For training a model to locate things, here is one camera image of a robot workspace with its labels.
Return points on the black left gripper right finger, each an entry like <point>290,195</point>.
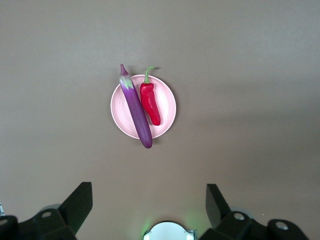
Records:
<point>232,227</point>

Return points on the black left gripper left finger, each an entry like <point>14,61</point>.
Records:
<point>62,222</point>

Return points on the long purple eggplant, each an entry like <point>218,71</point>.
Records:
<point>137,112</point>

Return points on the red chili pepper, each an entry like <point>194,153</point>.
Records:
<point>150,102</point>

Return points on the pink plate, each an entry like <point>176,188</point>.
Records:
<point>166,105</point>

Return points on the brown table cloth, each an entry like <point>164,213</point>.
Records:
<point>50,75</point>

